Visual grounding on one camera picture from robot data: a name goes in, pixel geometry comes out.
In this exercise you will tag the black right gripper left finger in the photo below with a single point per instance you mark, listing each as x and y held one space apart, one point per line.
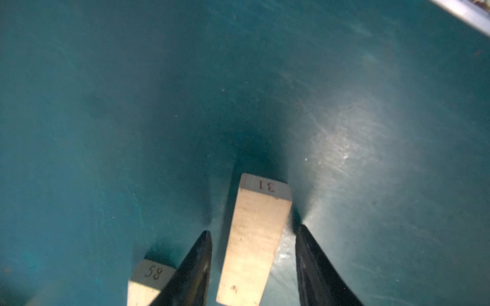
190 283

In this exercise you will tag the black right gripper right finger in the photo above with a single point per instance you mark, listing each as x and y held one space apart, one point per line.
318 281

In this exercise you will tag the wood block numbered 31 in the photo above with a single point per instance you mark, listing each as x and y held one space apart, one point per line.
260 216

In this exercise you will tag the wood block numbered 58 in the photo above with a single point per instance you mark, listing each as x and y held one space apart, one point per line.
147 282

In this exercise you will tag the aluminium back frame rail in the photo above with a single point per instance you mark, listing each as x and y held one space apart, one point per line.
475 13

